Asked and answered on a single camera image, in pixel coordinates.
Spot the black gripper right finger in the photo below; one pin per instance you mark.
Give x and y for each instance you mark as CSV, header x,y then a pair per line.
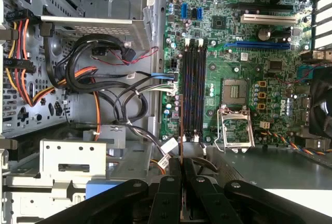
x,y
202,203

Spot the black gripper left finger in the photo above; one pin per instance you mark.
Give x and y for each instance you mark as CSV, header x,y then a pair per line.
x,y
168,203

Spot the RAM slot with black clips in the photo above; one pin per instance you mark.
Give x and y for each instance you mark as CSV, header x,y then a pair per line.
x,y
192,91
203,91

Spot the RAM slot with white clips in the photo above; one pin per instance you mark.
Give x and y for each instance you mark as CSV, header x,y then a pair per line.
x,y
186,78
198,91

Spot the metal socket cover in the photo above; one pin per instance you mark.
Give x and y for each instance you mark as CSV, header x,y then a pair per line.
x,y
238,148

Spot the blue plastic drive latch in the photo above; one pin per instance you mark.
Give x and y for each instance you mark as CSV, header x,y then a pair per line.
x,y
103,189

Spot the grey power supply unit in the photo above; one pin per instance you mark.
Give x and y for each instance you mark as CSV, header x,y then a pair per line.
x,y
272,167

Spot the metal optical drive cage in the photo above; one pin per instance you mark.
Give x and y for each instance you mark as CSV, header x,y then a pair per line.
x,y
72,154

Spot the CPU socket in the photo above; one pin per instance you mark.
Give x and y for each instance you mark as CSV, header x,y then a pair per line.
x,y
234,91

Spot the green motherboard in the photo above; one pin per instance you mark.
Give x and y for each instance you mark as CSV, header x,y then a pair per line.
x,y
233,60

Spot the black case fan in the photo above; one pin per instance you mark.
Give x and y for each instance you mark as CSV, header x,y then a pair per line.
x,y
321,104

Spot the blue VGA port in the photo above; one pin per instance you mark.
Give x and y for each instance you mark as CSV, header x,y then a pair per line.
x,y
304,75

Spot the blue expansion slot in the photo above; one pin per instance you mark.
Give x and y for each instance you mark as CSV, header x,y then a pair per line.
x,y
256,45

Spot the black open PC case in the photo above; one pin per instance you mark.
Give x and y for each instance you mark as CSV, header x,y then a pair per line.
x,y
15,120

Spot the silver coin battery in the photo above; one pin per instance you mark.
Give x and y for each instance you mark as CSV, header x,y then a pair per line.
x,y
263,34

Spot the black square chipset chip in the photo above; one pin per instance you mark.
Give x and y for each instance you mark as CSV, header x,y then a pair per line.
x,y
219,22

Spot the white expansion slot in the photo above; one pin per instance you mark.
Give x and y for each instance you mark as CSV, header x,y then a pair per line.
x,y
267,19

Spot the black expansion slot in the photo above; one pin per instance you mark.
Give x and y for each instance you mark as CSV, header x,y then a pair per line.
x,y
259,6

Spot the metal disk bay cage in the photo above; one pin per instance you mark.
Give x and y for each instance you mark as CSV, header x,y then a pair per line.
x,y
111,1

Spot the silver slot cover bracket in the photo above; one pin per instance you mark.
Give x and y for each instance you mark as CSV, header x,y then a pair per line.
x,y
324,29
324,16
324,42
324,4

